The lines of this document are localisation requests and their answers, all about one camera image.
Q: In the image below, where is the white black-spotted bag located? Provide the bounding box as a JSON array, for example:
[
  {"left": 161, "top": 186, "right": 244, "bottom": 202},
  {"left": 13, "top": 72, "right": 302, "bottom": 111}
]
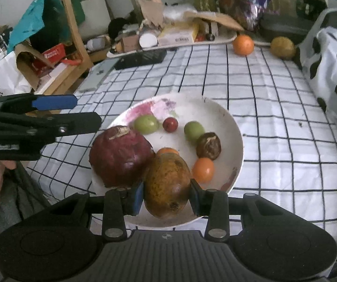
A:
[{"left": 299, "top": 7, "right": 337, "bottom": 153}]

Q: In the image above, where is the white round jar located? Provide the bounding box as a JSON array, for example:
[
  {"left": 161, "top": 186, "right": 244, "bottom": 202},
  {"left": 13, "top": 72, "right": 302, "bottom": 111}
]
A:
[{"left": 139, "top": 33, "right": 158, "bottom": 49}]

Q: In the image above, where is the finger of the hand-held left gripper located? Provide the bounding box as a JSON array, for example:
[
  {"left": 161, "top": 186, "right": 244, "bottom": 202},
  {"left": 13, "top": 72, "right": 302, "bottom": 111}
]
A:
[
  {"left": 49, "top": 111, "right": 102, "bottom": 138},
  {"left": 0, "top": 93, "right": 78, "bottom": 114}
]

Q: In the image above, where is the grey zip case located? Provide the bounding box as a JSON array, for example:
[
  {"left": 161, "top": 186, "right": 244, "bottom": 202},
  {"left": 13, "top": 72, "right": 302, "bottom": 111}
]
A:
[{"left": 259, "top": 14, "right": 315, "bottom": 44}]

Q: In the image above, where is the small orange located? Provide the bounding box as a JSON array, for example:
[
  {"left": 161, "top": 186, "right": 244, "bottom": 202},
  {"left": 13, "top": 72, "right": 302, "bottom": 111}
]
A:
[
  {"left": 156, "top": 148, "right": 180, "bottom": 157},
  {"left": 192, "top": 157, "right": 215, "bottom": 183}
]

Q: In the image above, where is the wooden frame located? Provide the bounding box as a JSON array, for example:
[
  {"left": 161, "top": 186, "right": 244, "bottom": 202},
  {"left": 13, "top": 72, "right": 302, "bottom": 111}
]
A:
[{"left": 33, "top": 0, "right": 94, "bottom": 94}]

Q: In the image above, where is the purple plastic bag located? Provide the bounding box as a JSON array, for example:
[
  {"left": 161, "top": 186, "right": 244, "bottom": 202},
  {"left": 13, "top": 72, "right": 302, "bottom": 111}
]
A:
[{"left": 219, "top": 0, "right": 280, "bottom": 31}]

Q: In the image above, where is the yellow cardboard box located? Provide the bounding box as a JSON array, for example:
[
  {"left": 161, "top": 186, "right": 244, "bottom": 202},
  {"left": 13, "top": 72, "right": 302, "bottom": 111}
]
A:
[{"left": 157, "top": 22, "right": 201, "bottom": 47}]

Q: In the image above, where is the dark brown passion fruit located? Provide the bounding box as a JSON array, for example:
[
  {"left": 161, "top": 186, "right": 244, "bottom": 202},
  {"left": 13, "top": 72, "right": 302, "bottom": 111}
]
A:
[{"left": 196, "top": 132, "right": 222, "bottom": 161}]

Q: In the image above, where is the red cardboard box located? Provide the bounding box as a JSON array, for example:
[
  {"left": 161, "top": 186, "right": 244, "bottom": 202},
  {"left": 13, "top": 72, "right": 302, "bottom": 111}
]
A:
[{"left": 32, "top": 43, "right": 67, "bottom": 75}]

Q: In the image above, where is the yellow-green mango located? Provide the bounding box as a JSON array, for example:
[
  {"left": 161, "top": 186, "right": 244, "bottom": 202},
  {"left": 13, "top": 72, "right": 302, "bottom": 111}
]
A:
[{"left": 270, "top": 36, "right": 296, "bottom": 60}]

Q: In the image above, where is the teal plastic bag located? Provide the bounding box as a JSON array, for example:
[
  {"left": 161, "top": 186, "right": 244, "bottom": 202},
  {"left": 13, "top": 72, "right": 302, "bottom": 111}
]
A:
[{"left": 6, "top": 0, "right": 47, "bottom": 55}]

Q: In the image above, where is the black-checked white sheet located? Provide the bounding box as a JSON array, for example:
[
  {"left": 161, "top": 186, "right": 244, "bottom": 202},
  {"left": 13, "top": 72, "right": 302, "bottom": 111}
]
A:
[{"left": 24, "top": 43, "right": 337, "bottom": 232}]

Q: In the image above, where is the large orange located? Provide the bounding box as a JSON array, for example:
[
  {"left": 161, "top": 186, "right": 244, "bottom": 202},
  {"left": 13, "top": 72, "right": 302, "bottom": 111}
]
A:
[{"left": 232, "top": 35, "right": 255, "bottom": 56}]

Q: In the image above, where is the small red fruit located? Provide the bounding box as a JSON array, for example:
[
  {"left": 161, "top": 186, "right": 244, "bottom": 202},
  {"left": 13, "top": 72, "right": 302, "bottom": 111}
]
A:
[{"left": 162, "top": 117, "right": 178, "bottom": 133}]

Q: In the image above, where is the brown paper envelope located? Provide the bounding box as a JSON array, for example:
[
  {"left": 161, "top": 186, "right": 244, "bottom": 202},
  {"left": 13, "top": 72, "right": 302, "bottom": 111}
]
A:
[{"left": 184, "top": 10, "right": 245, "bottom": 32}]

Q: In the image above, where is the clear white plastic bag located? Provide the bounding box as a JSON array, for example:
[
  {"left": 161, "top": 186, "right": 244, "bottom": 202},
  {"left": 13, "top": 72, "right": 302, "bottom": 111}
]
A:
[{"left": 163, "top": 4, "right": 197, "bottom": 21}]

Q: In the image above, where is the white shopping bag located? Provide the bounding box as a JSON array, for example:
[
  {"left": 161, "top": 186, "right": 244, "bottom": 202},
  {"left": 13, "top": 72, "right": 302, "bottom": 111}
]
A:
[{"left": 0, "top": 51, "right": 32, "bottom": 96}]

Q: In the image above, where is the crumpled brown paper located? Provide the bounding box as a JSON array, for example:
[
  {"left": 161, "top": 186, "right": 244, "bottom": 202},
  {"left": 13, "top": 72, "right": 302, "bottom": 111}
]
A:
[{"left": 137, "top": 0, "right": 165, "bottom": 29}]

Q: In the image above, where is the grey flat box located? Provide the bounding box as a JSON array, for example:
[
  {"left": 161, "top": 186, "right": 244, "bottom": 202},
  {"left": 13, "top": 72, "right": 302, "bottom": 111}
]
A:
[{"left": 77, "top": 59, "right": 119, "bottom": 92}]

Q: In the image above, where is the green round fruit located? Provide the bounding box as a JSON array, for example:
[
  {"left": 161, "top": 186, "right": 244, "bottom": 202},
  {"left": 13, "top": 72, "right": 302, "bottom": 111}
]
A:
[
  {"left": 184, "top": 121, "right": 206, "bottom": 142},
  {"left": 133, "top": 115, "right": 160, "bottom": 135}
]

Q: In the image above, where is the white oval tray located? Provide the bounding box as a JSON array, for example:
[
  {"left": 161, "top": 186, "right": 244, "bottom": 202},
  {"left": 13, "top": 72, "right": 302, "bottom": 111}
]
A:
[{"left": 107, "top": 30, "right": 237, "bottom": 59}]

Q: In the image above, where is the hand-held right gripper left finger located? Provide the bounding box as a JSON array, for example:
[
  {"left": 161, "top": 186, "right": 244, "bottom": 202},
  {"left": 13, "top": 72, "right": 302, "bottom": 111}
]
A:
[{"left": 52, "top": 181, "right": 145, "bottom": 242}]

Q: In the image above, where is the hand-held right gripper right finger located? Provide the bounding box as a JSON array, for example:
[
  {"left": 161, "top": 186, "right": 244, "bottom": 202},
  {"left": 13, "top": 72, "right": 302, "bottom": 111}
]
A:
[{"left": 189, "top": 179, "right": 287, "bottom": 243}]

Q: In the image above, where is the brown mango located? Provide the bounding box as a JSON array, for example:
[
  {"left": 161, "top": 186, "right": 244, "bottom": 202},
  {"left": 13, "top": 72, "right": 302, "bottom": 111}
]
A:
[{"left": 143, "top": 153, "right": 192, "bottom": 219}]

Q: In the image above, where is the white floral plate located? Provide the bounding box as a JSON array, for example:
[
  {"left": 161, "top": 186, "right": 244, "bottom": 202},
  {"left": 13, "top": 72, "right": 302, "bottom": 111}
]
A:
[{"left": 90, "top": 93, "right": 244, "bottom": 228}]

